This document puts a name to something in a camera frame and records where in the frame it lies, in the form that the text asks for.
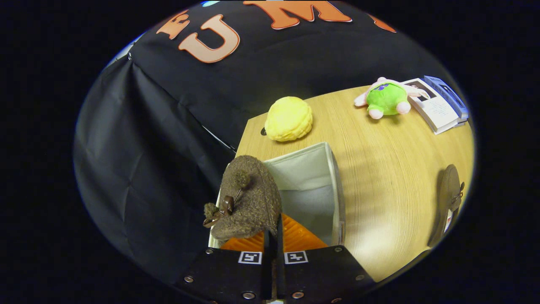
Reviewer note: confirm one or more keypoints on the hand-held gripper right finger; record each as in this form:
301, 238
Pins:
280, 270

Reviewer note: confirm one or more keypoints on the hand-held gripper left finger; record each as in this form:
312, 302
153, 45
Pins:
267, 270

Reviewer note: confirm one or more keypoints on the brown fuzzy shoe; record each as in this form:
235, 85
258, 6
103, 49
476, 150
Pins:
449, 198
253, 198

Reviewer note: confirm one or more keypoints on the cream fabric storage box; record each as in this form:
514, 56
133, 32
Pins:
312, 177

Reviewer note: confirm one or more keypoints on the yellow round plush toy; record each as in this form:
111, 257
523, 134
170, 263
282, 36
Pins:
289, 119

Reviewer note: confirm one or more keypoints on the black backdrop cloth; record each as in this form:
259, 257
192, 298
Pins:
168, 126

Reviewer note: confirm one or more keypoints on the green and pink plush toy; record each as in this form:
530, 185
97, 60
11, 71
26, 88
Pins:
386, 99

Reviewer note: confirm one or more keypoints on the white paperback book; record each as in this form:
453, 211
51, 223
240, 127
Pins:
436, 109

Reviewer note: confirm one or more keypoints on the blue hardcover book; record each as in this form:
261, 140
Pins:
449, 95

